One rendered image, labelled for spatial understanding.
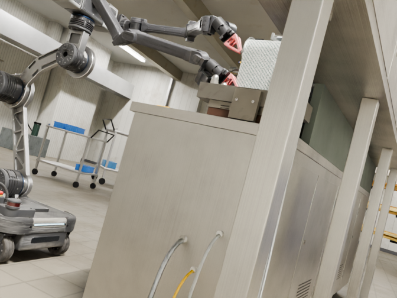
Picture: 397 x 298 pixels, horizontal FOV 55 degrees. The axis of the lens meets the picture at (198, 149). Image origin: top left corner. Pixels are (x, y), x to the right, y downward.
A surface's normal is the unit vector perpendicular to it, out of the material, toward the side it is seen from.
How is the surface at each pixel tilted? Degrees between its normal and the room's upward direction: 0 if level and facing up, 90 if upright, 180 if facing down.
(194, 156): 90
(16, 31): 90
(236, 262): 90
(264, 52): 90
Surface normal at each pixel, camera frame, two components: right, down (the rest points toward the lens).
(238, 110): -0.49, -0.18
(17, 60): 0.88, 0.22
